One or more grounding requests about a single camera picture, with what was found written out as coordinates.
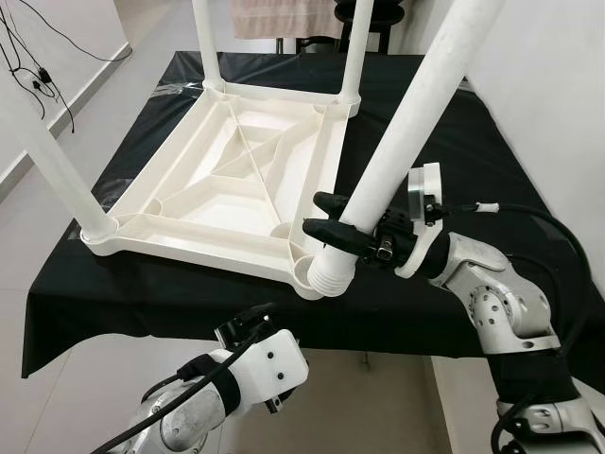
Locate white plastic children table top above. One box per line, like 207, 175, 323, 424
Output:
80, 80, 365, 302

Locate black tablecloth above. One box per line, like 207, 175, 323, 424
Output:
21, 49, 605, 393

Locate beige table cloth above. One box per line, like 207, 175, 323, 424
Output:
232, 0, 341, 41

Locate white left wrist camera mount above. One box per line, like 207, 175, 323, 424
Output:
232, 329, 310, 410

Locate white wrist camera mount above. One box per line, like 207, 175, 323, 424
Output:
232, 329, 310, 410
395, 163, 455, 280

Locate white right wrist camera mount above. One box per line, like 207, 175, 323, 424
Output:
395, 163, 455, 280

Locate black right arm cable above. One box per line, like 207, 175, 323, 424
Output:
440, 201, 605, 454

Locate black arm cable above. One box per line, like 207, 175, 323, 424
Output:
440, 201, 605, 454
90, 336, 261, 454

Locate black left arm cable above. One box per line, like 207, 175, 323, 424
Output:
90, 336, 261, 454

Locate black wall cables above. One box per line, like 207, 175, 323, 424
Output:
0, 0, 133, 133

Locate black wall plug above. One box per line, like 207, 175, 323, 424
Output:
28, 66, 53, 91

